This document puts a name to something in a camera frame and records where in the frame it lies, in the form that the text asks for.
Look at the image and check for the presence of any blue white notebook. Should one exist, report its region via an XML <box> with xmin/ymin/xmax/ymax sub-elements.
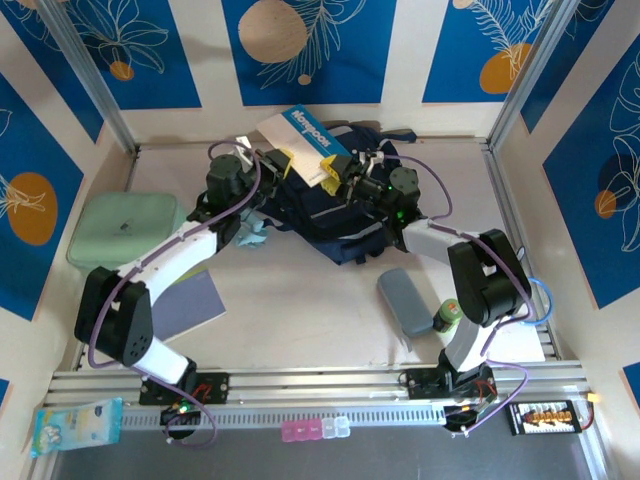
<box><xmin>256</xmin><ymin>103</ymin><xmax>351</xmax><ymax>189</ymax></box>

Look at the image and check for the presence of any navy blue backpack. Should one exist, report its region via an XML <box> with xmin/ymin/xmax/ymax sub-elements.
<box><xmin>259</xmin><ymin>119</ymin><xmax>420</xmax><ymax>267</ymax></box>

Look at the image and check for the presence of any light blue pencil pouch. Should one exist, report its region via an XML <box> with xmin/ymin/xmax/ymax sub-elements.
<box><xmin>230</xmin><ymin>208</ymin><xmax>269</xmax><ymax>250</ymax></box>

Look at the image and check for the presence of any grey blue glasses case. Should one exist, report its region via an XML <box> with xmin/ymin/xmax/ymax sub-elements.
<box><xmin>377</xmin><ymin>269</ymin><xmax>432</xmax><ymax>339</ymax></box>

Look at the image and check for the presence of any purple notebook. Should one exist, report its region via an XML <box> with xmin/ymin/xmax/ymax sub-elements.
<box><xmin>149</xmin><ymin>272</ymin><xmax>229</xmax><ymax>345</ymax></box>

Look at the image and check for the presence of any mint green lunch bag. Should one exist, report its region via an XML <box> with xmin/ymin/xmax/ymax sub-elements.
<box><xmin>66</xmin><ymin>192</ymin><xmax>189</xmax><ymax>284</ymax></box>

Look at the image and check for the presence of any light blue wipes pack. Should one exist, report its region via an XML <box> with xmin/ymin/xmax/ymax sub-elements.
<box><xmin>30</xmin><ymin>397</ymin><xmax>124</xmax><ymax>459</ymax></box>

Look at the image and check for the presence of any blue poster beige circle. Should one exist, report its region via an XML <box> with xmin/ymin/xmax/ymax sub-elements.
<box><xmin>221</xmin><ymin>0</ymin><xmax>398</xmax><ymax>107</ymax></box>

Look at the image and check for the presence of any blue poster white flower outline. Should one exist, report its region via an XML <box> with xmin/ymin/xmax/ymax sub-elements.
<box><xmin>59</xmin><ymin>0</ymin><xmax>203</xmax><ymax>111</ymax></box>

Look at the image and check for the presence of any green bottle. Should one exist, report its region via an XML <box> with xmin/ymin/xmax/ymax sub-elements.
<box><xmin>432</xmin><ymin>298</ymin><xmax>464</xmax><ymax>334</ymax></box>

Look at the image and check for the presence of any blue poster orange circle feather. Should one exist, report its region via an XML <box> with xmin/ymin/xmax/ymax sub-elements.
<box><xmin>422</xmin><ymin>0</ymin><xmax>557</xmax><ymax>105</ymax></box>

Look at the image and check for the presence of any blue poster dark circle leaf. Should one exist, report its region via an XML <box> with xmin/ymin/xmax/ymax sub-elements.
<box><xmin>542</xmin><ymin>47</ymin><xmax>640</xmax><ymax>310</ymax></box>

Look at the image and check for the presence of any blue poster large orange circle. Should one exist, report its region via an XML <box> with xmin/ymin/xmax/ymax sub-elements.
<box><xmin>0</xmin><ymin>72</ymin><xmax>85</xmax><ymax>322</ymax></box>

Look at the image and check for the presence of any black controller board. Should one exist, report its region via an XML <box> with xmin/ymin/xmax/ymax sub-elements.
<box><xmin>160</xmin><ymin>402</ymin><xmax>204</xmax><ymax>432</ymax></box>
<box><xmin>443</xmin><ymin>403</ymin><xmax>497</xmax><ymax>434</ymax></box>

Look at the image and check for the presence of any pink clear pill organizer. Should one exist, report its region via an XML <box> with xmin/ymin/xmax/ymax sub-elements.
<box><xmin>281</xmin><ymin>418</ymin><xmax>351</xmax><ymax>443</ymax></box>

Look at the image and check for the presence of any black power distribution board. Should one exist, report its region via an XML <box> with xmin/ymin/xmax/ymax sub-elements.
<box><xmin>508</xmin><ymin>399</ymin><xmax>582</xmax><ymax>436</ymax></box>

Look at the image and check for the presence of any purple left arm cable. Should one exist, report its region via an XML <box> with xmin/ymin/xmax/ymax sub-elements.
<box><xmin>88</xmin><ymin>141</ymin><xmax>264</xmax><ymax>447</ymax></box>

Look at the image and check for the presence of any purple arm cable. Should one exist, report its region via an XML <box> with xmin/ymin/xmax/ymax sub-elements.
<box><xmin>88</xmin><ymin>141</ymin><xmax>264</xmax><ymax>447</ymax></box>
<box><xmin>382</xmin><ymin>153</ymin><xmax>536</xmax><ymax>441</ymax></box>

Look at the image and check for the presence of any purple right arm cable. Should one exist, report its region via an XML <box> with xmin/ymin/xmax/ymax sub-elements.
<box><xmin>382</xmin><ymin>153</ymin><xmax>536</xmax><ymax>441</ymax></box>

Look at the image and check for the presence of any aluminium table side rail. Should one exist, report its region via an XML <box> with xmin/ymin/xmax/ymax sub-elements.
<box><xmin>73</xmin><ymin>147</ymin><xmax>141</xmax><ymax>372</ymax></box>
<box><xmin>483</xmin><ymin>144</ymin><xmax>560</xmax><ymax>361</ymax></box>

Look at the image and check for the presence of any aluminium frame post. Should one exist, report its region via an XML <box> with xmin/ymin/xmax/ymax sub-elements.
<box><xmin>487</xmin><ymin>0</ymin><xmax>587</xmax><ymax>150</ymax></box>
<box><xmin>37</xmin><ymin>0</ymin><xmax>140</xmax><ymax>154</ymax></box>

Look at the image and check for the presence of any blue cable ring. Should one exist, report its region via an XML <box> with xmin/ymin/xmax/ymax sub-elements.
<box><xmin>519</xmin><ymin>276</ymin><xmax>556</xmax><ymax>327</ymax></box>

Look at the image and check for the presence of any aluminium mounting rail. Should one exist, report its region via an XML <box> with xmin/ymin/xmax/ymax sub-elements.
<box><xmin>42</xmin><ymin>360</ymin><xmax>594</xmax><ymax>407</ymax></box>

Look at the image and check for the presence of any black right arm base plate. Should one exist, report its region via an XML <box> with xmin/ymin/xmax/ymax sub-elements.
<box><xmin>405</xmin><ymin>367</ymin><xmax>499</xmax><ymax>401</ymax></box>

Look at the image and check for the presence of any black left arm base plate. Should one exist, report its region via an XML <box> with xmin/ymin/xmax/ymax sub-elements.
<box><xmin>138</xmin><ymin>370</ymin><xmax>231</xmax><ymax>406</ymax></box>

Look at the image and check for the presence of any blue wall poster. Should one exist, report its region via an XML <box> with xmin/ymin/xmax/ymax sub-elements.
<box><xmin>0</xmin><ymin>0</ymin><xmax>105</xmax><ymax>145</ymax></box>
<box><xmin>519</xmin><ymin>0</ymin><xmax>617</xmax><ymax>134</ymax></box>

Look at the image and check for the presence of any grey slotted cable duct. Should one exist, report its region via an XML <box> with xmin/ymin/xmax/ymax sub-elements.
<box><xmin>119</xmin><ymin>403</ymin><xmax>516</xmax><ymax>432</ymax></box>

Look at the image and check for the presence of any yellow plug power wire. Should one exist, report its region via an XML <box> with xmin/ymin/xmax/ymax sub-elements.
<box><xmin>578</xmin><ymin>392</ymin><xmax>603</xmax><ymax>432</ymax></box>

